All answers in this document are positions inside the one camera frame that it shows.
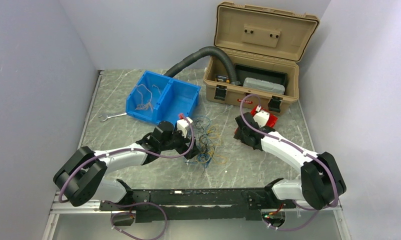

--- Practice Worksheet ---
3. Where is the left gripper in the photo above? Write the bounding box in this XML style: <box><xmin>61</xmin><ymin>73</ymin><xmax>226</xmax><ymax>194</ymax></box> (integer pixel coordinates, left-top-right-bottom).
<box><xmin>160</xmin><ymin>125</ymin><xmax>201</xmax><ymax>159</ymax></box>

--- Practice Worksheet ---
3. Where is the black cable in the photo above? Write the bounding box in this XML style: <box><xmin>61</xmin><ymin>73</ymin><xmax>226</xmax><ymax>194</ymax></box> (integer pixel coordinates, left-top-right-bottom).
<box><xmin>193</xmin><ymin>119</ymin><xmax>218</xmax><ymax>178</ymax></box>

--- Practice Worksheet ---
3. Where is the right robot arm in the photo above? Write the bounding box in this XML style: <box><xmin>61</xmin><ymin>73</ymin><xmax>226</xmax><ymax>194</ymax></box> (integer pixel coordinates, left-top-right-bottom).
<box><xmin>234</xmin><ymin>112</ymin><xmax>347</xmax><ymax>210</ymax></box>

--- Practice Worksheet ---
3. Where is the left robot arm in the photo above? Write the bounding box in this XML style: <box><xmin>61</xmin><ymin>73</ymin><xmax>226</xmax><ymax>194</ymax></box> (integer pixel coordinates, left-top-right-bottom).
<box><xmin>53</xmin><ymin>117</ymin><xmax>199</xmax><ymax>210</ymax></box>

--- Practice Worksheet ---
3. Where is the red storage bin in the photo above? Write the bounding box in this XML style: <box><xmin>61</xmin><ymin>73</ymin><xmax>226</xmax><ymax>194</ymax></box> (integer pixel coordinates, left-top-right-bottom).
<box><xmin>240</xmin><ymin>105</ymin><xmax>278</xmax><ymax>133</ymax></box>

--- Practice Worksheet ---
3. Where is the grey plastic organiser box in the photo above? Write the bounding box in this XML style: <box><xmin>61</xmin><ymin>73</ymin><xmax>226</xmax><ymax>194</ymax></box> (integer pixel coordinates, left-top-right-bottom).
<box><xmin>243</xmin><ymin>77</ymin><xmax>286</xmax><ymax>95</ymax></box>

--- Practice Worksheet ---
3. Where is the blue double storage bin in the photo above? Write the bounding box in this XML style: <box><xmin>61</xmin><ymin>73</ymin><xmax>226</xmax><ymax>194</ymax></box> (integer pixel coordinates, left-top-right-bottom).
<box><xmin>125</xmin><ymin>70</ymin><xmax>201</xmax><ymax>125</ymax></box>

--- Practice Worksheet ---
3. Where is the yellow black device in case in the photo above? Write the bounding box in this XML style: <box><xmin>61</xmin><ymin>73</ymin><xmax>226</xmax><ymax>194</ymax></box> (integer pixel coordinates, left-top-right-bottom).
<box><xmin>215</xmin><ymin>75</ymin><xmax>230</xmax><ymax>83</ymax></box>

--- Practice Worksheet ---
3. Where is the black tray in case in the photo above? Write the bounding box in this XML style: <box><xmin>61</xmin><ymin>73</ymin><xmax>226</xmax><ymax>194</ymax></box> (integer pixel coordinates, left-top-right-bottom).
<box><xmin>234</xmin><ymin>64</ymin><xmax>289</xmax><ymax>87</ymax></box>

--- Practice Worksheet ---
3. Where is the silver wrench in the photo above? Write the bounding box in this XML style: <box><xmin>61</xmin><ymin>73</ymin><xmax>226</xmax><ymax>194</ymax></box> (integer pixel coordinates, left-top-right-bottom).
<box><xmin>98</xmin><ymin>112</ymin><xmax>127</xmax><ymax>122</ymax></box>

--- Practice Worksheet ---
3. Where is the tan tool case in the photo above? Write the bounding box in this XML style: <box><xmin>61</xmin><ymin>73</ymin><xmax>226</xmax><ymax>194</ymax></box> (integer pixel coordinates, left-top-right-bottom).
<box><xmin>203</xmin><ymin>1</ymin><xmax>320</xmax><ymax>115</ymax></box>

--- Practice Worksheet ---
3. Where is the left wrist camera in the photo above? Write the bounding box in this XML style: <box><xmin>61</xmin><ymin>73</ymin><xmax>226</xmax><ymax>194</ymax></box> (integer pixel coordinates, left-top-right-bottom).
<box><xmin>176</xmin><ymin>113</ymin><xmax>190</xmax><ymax>138</ymax></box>

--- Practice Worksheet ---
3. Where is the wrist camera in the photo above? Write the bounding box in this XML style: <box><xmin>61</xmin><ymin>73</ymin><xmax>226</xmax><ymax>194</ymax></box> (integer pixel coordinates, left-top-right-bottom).
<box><xmin>176</xmin><ymin>113</ymin><xmax>190</xmax><ymax>138</ymax></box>
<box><xmin>253</xmin><ymin>105</ymin><xmax>271</xmax><ymax>128</ymax></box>

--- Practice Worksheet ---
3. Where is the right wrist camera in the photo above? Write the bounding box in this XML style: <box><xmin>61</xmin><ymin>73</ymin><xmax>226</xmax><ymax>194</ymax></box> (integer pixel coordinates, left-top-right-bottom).
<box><xmin>253</xmin><ymin>105</ymin><xmax>271</xmax><ymax>128</ymax></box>

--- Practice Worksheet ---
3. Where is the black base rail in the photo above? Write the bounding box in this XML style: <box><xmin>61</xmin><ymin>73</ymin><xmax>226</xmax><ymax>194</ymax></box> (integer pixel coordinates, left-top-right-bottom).
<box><xmin>99</xmin><ymin>187</ymin><xmax>295</xmax><ymax>223</ymax></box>

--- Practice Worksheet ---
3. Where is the grey corrugated hose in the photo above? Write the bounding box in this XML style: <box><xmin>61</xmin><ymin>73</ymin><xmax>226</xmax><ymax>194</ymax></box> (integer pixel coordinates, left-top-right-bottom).
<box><xmin>163</xmin><ymin>45</ymin><xmax>240</xmax><ymax>86</ymax></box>

